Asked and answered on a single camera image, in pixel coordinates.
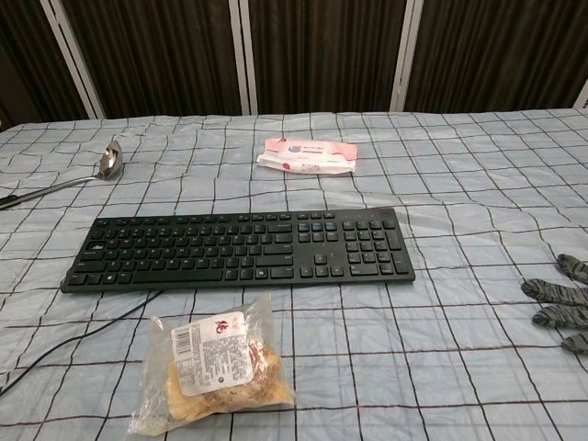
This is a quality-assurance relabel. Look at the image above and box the clear bag of snacks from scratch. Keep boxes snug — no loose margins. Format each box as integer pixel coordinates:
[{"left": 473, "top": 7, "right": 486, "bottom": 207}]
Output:
[{"left": 131, "top": 294, "right": 296, "bottom": 435}]

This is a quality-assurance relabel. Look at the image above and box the white framed dark folding screen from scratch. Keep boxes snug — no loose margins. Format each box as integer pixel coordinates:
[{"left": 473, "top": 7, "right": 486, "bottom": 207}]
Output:
[{"left": 0, "top": 0, "right": 588, "bottom": 130}]

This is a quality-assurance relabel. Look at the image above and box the black computer keyboard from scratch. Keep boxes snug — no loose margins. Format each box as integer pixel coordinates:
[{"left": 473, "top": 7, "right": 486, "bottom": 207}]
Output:
[{"left": 60, "top": 207, "right": 417, "bottom": 296}]

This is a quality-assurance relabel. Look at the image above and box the black keyboard cable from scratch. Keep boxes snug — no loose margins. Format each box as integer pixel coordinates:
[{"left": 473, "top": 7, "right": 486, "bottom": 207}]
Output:
[{"left": 0, "top": 288, "right": 158, "bottom": 396}]

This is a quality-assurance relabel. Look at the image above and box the steel soup ladle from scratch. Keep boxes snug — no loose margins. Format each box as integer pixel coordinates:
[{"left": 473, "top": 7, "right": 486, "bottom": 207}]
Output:
[{"left": 0, "top": 140, "right": 124, "bottom": 211}]

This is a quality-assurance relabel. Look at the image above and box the grey knitted work glove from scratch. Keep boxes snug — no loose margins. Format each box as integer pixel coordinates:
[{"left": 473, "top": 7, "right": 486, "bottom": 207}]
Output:
[{"left": 520, "top": 254, "right": 588, "bottom": 355}]

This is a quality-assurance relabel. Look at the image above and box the pink wet wipes pack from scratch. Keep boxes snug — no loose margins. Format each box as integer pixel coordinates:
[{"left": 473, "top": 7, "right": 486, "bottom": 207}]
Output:
[{"left": 255, "top": 137, "right": 359, "bottom": 175}]

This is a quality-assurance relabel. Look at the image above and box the blue checked tablecloth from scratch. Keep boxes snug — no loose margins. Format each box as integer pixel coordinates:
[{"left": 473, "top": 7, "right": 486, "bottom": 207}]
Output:
[{"left": 0, "top": 106, "right": 588, "bottom": 441}]

